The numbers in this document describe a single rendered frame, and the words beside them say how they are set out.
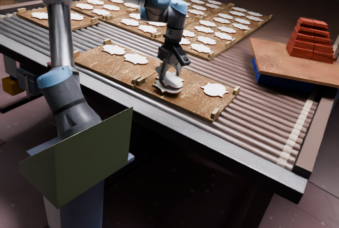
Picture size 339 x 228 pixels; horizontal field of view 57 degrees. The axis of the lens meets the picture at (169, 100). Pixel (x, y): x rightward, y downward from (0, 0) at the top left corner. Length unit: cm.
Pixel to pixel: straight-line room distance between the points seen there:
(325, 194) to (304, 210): 28
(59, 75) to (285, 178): 85
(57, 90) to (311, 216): 197
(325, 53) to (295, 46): 17
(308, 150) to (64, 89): 93
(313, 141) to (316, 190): 136
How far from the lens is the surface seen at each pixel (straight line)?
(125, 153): 110
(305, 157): 129
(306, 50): 196
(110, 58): 172
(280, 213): 241
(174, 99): 141
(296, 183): 121
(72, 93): 107
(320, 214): 257
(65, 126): 106
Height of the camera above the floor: 166
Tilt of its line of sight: 31 degrees down
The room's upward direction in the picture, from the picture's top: 10 degrees clockwise
